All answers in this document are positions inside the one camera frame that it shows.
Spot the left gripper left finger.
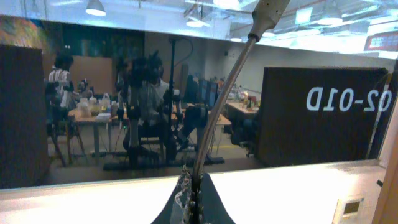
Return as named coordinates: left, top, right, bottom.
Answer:
left=152, top=169, right=192, bottom=224

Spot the dark partition board with lettering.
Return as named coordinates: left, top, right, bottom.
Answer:
left=257, top=67, right=397, bottom=167

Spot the background work table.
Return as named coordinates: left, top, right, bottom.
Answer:
left=68, top=109, right=123, bottom=163

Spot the seated person in background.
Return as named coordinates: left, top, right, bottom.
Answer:
left=118, top=50, right=168, bottom=166

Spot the black thin usb cable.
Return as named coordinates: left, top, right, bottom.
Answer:
left=191, top=0, right=292, bottom=184

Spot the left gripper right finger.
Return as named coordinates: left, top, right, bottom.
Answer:
left=198, top=174, right=234, bottom=224

